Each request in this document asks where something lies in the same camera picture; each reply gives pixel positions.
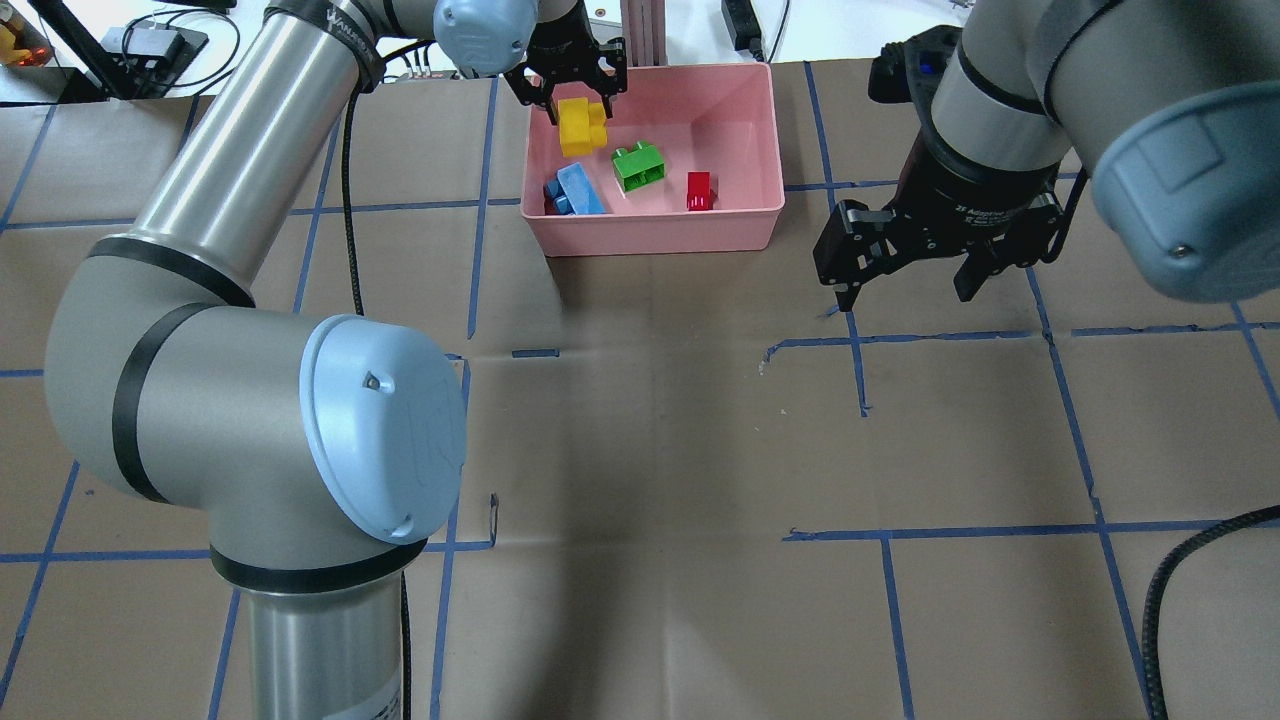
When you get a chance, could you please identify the pink plastic box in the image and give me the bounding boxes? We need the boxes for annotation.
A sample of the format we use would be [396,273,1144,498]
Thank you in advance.
[521,63,785,258]

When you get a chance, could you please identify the aluminium frame post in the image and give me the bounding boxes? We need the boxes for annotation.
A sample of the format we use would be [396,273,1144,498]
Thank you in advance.
[620,0,667,67]

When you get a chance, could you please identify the black usb hub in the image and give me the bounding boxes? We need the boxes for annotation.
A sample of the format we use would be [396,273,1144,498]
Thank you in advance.
[102,20,209,99]

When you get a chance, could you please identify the red block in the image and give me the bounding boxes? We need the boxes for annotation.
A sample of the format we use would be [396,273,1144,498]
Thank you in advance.
[685,170,716,211]

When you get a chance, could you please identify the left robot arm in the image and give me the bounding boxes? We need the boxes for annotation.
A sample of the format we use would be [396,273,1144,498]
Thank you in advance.
[44,1,626,719]

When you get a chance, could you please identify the yellow two-stud block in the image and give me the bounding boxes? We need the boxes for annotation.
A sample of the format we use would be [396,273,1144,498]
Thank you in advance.
[556,97,609,158]

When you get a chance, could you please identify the green two-stud block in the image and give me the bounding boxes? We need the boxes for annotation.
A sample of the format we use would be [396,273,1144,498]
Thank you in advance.
[611,140,666,193]

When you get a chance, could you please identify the blue three-stud block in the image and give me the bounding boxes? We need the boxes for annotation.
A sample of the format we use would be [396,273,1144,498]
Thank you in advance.
[543,163,608,217]

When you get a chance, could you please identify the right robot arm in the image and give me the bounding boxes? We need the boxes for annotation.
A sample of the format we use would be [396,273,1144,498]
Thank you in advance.
[813,1,1279,313]

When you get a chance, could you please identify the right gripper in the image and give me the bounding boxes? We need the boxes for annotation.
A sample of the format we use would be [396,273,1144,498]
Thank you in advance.
[813,126,1064,313]

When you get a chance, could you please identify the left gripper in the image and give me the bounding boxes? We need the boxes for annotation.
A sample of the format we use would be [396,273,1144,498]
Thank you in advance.
[503,1,628,126]

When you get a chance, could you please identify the black power adapter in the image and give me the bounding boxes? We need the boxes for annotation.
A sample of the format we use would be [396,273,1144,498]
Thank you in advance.
[719,0,763,56]

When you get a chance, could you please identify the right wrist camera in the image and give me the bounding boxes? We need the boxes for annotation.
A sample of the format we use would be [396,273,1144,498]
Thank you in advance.
[867,26,963,105]

